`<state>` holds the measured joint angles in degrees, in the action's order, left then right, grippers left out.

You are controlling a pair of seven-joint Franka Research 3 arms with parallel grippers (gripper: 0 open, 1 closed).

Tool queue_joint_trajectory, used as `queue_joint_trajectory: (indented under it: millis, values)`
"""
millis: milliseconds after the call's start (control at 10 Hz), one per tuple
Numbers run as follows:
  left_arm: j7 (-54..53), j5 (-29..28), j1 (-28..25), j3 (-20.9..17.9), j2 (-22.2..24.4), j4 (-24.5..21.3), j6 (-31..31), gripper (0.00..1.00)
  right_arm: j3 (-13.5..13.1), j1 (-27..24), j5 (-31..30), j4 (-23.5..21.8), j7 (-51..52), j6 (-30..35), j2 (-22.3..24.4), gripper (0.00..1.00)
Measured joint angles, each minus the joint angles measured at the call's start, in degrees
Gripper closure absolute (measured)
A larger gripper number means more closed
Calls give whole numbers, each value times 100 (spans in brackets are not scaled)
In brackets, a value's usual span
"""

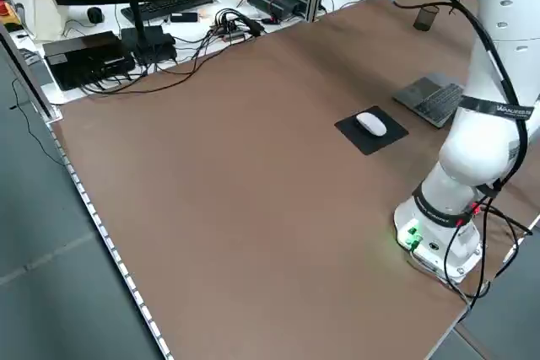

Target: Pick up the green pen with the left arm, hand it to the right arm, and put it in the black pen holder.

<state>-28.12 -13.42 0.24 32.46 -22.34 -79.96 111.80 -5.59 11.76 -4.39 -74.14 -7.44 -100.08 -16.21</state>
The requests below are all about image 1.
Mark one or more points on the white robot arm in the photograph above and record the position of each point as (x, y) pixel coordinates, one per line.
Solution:
(472, 153)

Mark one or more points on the black mesh pen holder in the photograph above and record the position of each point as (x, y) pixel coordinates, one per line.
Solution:
(424, 19)

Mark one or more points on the black mouse mat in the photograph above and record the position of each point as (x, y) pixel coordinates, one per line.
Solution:
(375, 145)

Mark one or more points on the white computer mouse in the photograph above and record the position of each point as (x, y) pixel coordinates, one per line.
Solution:
(371, 124)

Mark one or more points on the white equipment table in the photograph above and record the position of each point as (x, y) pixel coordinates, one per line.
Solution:
(278, 29)

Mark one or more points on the black hub with plugs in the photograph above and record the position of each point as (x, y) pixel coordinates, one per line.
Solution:
(230, 25)

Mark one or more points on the black phone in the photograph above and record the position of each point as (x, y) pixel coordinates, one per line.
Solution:
(183, 17)

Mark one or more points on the grey open laptop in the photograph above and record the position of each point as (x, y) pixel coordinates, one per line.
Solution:
(426, 96)

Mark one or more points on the black keyboard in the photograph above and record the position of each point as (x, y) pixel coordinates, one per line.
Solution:
(177, 1)

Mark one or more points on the black equipment box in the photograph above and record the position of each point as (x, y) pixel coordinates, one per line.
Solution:
(84, 60)

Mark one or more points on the black computer mouse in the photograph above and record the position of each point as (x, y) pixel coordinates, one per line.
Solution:
(95, 14)

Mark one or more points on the yellow red emergency stop button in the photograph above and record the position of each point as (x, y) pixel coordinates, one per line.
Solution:
(6, 10)

